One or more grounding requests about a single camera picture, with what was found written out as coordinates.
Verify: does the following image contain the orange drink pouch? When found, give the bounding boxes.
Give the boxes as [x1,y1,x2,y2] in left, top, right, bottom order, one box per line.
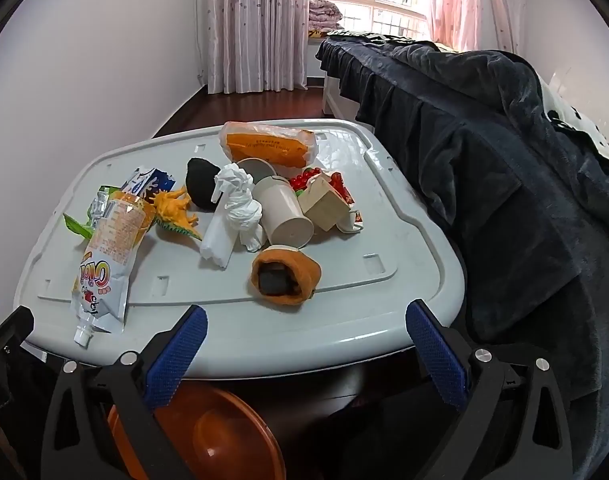
[71,190,155,348]

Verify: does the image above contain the green snack wrapper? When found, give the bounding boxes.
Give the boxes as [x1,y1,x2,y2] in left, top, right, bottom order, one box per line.
[62,185,118,240]

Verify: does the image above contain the blue snack wrapper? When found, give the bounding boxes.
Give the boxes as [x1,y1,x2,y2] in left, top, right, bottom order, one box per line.
[120,167,175,204]

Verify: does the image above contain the orange toy dinosaur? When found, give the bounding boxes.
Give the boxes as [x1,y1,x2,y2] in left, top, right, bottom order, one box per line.
[152,186,202,240]

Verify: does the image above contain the red white carton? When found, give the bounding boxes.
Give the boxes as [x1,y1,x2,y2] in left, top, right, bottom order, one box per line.
[324,171,364,234]

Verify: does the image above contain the black sock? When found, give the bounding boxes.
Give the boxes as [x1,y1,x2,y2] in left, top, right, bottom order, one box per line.
[185,157,221,212]

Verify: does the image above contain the orange sock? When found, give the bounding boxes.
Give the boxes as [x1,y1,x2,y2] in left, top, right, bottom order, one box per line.
[250,245,323,307]

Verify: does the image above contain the white tissue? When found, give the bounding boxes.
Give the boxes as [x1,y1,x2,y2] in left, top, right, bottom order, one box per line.
[212,162,265,252]

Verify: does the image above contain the wooden block with heart sticker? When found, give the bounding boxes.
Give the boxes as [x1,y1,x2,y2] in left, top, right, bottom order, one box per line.
[298,174,351,232]

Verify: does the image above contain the white paper cup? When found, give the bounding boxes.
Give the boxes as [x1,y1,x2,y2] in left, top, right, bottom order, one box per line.
[252,176,314,248]

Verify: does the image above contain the red green toy brick car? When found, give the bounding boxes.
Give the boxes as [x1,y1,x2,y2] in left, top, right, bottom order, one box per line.
[289,167,321,196]

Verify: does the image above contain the orange plastic bag package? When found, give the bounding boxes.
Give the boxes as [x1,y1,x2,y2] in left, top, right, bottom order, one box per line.
[219,122,318,169]

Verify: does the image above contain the white foam sheet roll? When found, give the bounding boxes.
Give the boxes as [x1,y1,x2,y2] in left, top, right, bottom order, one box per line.
[200,198,238,269]

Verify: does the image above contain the light blue plastic cup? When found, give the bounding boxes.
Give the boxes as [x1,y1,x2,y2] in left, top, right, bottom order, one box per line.
[237,157,276,184]

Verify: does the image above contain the dark blue bed blanket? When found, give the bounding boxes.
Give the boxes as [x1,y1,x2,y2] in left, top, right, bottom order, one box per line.
[317,36,609,479]

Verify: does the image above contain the white plastic storage lid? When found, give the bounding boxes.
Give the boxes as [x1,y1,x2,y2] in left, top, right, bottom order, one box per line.
[14,119,465,379]

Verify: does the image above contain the pink right window curtain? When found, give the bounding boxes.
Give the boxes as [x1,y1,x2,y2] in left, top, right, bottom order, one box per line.
[427,0,527,54]

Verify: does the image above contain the pink dotted curtain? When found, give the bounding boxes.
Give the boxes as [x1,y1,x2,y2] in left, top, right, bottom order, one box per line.
[198,0,309,94]

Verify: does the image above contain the folded pink quilts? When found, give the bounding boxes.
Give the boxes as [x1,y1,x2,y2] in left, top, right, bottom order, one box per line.
[309,0,342,35]

